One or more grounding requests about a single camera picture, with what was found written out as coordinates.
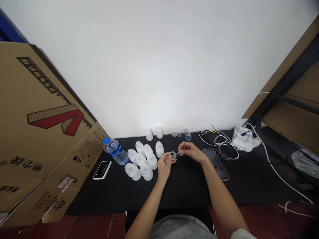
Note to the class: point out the person's left hand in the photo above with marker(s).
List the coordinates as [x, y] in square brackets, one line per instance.
[164, 164]

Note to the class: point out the person's right hand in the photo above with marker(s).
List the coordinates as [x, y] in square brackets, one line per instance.
[194, 152]

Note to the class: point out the person's right fingers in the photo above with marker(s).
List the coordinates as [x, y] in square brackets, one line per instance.
[185, 147]

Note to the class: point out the person's left fingers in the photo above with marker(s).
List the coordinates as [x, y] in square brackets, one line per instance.
[167, 156]

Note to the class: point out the small white plastic bottle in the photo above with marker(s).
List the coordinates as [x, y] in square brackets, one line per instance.
[149, 135]
[159, 132]

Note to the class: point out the cluster of white bottles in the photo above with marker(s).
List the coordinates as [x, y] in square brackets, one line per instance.
[142, 161]

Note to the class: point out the dark smartphone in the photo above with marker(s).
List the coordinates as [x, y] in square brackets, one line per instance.
[219, 169]

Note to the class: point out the clear water bottle blue cap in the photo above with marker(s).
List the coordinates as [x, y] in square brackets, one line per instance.
[116, 150]

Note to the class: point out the white charging station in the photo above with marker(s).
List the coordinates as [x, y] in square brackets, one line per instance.
[245, 142]

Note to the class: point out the white power bank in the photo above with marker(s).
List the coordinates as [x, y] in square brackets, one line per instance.
[102, 170]

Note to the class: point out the person's body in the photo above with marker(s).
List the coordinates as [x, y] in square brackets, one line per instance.
[179, 227]

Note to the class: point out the black shelf with cardboard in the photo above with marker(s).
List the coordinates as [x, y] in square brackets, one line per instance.
[291, 94]

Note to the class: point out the clear plastic bag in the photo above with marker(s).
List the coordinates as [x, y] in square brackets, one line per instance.
[305, 163]

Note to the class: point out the large brown cardboard box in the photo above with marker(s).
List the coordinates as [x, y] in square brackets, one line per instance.
[42, 129]

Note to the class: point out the blue rack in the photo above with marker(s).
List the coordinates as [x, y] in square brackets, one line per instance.
[10, 27]

